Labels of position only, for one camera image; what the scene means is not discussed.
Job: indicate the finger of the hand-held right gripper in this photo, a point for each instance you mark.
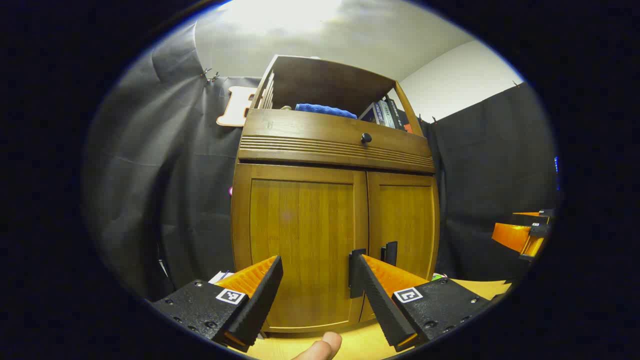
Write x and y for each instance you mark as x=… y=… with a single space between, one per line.
x=515 y=237
x=537 y=218

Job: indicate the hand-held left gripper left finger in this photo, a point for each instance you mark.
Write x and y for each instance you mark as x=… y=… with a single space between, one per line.
x=260 y=305

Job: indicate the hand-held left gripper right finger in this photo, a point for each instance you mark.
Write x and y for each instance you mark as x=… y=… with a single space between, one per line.
x=385 y=310

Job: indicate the wooden cabinet door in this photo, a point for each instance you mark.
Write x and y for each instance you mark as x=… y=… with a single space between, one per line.
x=300 y=225
x=407 y=220

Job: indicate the wooden double-door shoe cabinet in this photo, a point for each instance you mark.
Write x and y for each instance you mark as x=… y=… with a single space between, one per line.
x=325 y=80

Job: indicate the orange book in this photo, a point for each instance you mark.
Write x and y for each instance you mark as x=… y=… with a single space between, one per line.
x=408 y=128

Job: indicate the black backdrop cloth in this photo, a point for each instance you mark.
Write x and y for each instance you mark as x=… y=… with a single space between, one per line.
x=175 y=175

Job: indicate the black book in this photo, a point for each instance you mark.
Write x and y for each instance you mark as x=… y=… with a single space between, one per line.
x=397 y=115

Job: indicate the black round drawer knob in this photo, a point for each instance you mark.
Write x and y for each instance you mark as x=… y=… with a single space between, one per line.
x=366 y=138

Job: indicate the grey book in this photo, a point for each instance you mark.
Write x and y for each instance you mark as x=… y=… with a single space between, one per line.
x=384 y=112

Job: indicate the wooden ribbed drawer front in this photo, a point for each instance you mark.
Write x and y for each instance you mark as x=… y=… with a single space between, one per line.
x=310 y=130

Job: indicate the dark blue book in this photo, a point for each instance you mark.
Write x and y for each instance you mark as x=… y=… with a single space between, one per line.
x=370 y=115

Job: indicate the blue folded towel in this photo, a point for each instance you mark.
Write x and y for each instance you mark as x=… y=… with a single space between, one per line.
x=325 y=110

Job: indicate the metal cloth clip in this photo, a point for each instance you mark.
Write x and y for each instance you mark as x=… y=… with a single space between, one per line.
x=210 y=75

